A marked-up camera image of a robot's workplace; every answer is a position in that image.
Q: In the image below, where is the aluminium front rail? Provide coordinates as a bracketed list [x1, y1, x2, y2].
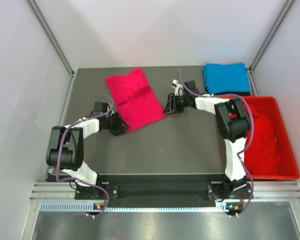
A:
[30, 181, 300, 202]

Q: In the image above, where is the right aluminium frame post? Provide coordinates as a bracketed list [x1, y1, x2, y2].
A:
[249, 0, 296, 72]

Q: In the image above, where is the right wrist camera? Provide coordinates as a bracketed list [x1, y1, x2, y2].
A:
[171, 79, 185, 97]

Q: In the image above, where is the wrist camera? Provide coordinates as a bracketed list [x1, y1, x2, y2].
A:
[171, 79, 185, 97]
[89, 101, 110, 117]

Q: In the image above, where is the aluminium frame post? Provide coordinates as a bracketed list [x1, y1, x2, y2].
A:
[249, 0, 296, 72]
[24, 0, 75, 77]

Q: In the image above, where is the folded blue t shirt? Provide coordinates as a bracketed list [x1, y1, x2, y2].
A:
[203, 63, 251, 93]

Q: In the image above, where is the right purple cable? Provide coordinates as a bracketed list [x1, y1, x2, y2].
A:
[177, 69, 255, 217]

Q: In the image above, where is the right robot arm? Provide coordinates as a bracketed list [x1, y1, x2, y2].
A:
[163, 79, 252, 202]

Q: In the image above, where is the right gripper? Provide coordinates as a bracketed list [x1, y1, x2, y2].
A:
[162, 93, 190, 115]

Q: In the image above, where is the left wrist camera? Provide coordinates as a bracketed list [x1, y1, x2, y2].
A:
[89, 101, 110, 117]

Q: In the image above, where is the red t shirts pile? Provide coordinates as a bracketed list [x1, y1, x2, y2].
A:
[244, 105, 281, 176]

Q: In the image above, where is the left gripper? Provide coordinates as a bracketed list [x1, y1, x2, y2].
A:
[104, 110, 131, 136]

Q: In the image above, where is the left aluminium frame post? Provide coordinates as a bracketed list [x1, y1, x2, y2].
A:
[24, 0, 75, 77]

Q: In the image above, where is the pink t shirt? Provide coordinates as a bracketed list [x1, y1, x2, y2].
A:
[105, 67, 166, 133]

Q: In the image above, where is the grey slotted cable duct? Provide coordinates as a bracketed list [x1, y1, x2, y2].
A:
[40, 202, 240, 213]

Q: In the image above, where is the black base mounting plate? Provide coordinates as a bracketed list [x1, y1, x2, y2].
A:
[74, 174, 253, 208]

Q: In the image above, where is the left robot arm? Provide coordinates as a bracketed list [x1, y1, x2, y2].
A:
[46, 101, 130, 200]

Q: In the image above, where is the red plastic bin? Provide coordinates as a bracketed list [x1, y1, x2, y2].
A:
[245, 96, 300, 181]

